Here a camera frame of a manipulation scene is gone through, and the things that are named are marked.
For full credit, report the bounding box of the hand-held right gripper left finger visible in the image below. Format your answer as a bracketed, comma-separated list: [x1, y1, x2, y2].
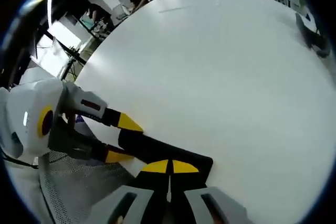
[89, 159, 170, 224]

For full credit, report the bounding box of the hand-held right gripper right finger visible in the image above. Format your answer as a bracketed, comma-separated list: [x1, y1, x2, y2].
[167, 159, 253, 224]

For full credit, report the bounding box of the black remote control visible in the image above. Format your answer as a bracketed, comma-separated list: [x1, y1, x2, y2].
[118, 128, 214, 189]

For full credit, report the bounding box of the grey mesh chair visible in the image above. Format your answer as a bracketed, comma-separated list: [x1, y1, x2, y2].
[38, 150, 138, 224]

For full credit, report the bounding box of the black tripod stand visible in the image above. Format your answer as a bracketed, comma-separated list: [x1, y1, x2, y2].
[34, 28, 88, 78]

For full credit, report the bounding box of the black headset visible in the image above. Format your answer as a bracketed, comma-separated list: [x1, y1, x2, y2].
[295, 13, 331, 59]

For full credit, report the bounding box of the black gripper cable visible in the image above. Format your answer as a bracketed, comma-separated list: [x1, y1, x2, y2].
[0, 150, 39, 170]

